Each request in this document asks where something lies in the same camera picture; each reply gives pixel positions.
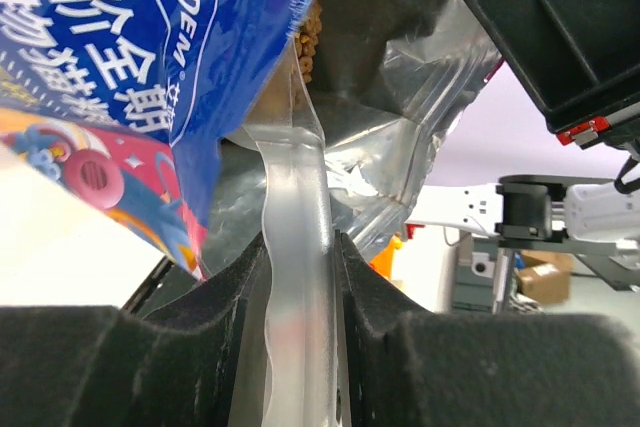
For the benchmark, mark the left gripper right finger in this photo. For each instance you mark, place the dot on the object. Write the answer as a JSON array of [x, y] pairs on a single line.
[[407, 366]]

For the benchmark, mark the cardboard box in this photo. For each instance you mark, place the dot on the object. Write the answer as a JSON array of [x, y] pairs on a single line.
[[546, 276]]

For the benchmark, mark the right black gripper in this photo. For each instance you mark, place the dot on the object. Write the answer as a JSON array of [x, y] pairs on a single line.
[[578, 60]]

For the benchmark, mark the pink pet food bag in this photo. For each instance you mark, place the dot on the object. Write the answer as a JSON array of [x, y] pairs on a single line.
[[138, 107]]

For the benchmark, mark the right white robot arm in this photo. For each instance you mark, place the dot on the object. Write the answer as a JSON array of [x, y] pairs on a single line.
[[563, 214]]

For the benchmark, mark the clear plastic scoop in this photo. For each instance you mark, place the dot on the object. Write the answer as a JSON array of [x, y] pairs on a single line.
[[290, 378]]

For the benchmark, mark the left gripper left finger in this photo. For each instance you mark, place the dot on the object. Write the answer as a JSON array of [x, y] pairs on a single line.
[[197, 361]]

